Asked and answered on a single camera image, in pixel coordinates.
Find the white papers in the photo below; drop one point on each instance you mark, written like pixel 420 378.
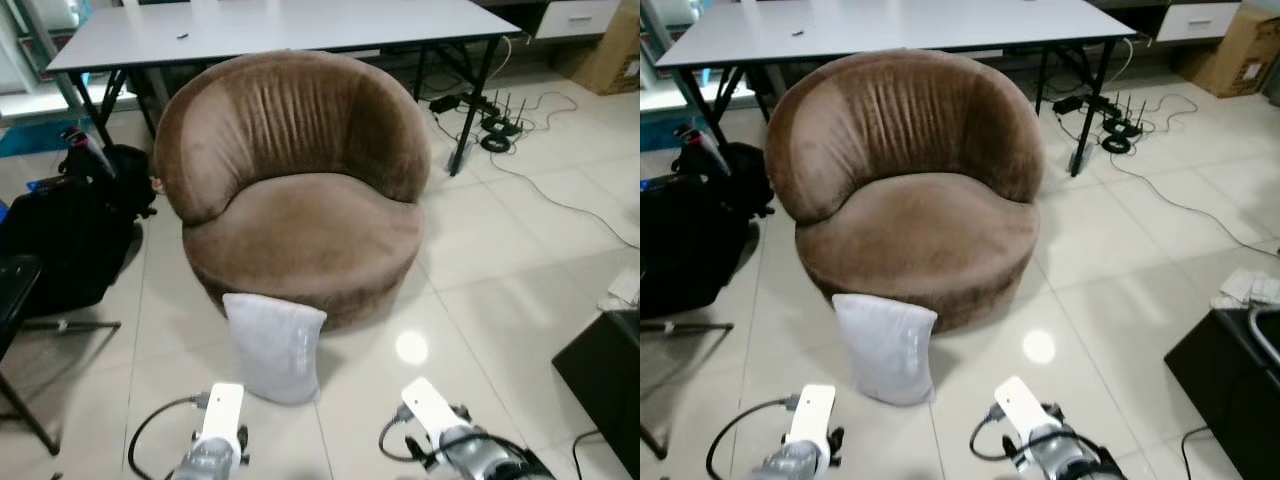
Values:
pixel 1245 288
pixel 622 290

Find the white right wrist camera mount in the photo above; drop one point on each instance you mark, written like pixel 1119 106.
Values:
pixel 1025 405
pixel 432 405

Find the brown velvet round sofa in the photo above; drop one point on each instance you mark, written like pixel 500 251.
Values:
pixel 300 230
pixel 910 230

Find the white drawer cabinet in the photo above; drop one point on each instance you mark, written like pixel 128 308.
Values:
pixel 575 18
pixel 1195 20

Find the grey metal tube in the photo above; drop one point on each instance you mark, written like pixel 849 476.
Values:
pixel 1262 335

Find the black box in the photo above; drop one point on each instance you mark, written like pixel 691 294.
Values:
pixel 1220 380
pixel 605 370

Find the black soft case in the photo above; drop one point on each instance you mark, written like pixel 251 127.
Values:
pixel 55 250
pixel 685 250

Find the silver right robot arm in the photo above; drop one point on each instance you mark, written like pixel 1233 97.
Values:
pixel 480 460
pixel 1070 460

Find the black router with antennas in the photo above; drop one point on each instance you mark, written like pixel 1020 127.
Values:
pixel 505 126
pixel 1125 126

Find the black metal stand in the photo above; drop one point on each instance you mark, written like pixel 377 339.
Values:
pixel 15 290
pixel 700 327

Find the black backpack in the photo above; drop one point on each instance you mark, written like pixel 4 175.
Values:
pixel 748 180
pixel 130 180

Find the white shelf unit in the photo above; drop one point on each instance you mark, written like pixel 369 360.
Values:
pixel 665 95
pixel 30 100

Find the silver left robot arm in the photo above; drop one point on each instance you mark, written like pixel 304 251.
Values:
pixel 790 465
pixel 205 462

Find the blue mat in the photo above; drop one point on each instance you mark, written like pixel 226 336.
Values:
pixel 655 135
pixel 30 135

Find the blue labelled box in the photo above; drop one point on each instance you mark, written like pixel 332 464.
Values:
pixel 50 184
pixel 658 181

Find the white pillow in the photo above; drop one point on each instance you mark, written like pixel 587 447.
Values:
pixel 885 350
pixel 275 345

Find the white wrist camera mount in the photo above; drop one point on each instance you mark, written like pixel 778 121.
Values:
pixel 1025 405
pixel 222 410
pixel 432 405
pixel 812 415

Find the black power adapter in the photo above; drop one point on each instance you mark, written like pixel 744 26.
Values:
pixel 1067 103
pixel 445 103

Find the brown cardboard box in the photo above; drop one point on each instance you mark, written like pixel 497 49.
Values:
pixel 610 60
pixel 1235 55

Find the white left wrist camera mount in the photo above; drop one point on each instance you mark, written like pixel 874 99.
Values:
pixel 222 410
pixel 812 415

